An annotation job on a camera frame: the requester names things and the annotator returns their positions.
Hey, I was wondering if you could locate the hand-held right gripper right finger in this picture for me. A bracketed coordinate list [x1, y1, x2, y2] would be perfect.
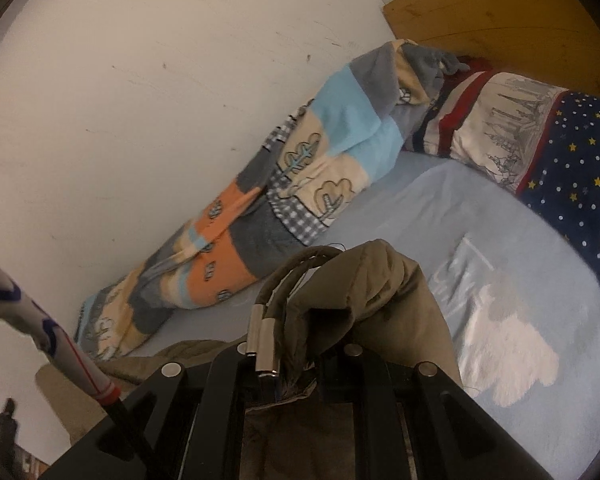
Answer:
[312, 342, 556, 480]

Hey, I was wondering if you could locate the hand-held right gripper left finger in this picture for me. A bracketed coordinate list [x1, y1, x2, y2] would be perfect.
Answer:
[40, 340, 261, 480]

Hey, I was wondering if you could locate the khaki hooded puffer jacket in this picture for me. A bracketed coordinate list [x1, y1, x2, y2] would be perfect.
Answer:
[97, 240, 463, 480]

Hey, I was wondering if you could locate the white striped rod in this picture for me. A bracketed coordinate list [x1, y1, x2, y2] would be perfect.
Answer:
[0, 245, 168, 480]

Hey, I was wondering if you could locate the light blue bed sheet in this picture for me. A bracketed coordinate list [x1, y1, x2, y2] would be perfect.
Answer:
[125, 150, 600, 480]

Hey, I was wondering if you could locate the patchwork fleece blanket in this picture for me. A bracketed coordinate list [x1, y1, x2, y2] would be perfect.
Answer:
[75, 40, 471, 361]

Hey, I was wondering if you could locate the printed pillow with navy stars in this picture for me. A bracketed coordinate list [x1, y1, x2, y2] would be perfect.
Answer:
[412, 57, 600, 317]

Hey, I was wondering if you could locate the wooden headboard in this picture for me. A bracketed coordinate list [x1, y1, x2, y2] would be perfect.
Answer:
[382, 0, 600, 98]

